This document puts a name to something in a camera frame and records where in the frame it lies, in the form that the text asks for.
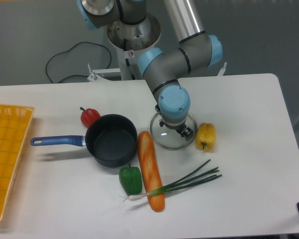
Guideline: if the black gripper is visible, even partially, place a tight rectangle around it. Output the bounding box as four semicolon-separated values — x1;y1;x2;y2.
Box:
155;105;193;141

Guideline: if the yellow bell pepper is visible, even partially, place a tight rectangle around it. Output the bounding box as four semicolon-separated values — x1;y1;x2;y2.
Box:
196;122;216;152

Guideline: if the glass lid blue knob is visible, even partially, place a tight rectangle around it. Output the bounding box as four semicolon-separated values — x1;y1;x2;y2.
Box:
150;113;197;150

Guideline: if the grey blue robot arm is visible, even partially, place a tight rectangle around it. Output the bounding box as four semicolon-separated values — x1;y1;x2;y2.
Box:
77;0;223;140

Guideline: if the green spring onion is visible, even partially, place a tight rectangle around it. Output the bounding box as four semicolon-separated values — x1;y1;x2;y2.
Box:
123;159;222;203

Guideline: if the baguette bread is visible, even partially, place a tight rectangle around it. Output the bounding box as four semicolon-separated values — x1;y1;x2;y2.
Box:
137;131;165;212

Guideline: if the green bell pepper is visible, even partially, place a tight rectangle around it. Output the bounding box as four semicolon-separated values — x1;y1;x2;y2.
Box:
119;164;142;196

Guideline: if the red bell pepper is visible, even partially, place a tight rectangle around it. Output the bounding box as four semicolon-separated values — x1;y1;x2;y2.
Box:
80;107;101;128

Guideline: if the yellow woven basket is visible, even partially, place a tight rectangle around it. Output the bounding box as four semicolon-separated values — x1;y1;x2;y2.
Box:
0;104;35;221

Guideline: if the dark saucepan blue handle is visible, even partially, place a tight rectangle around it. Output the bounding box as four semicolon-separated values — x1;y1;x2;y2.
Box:
30;114;138;168

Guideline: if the black cable on floor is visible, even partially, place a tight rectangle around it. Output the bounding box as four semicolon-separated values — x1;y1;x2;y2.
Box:
45;41;112;84

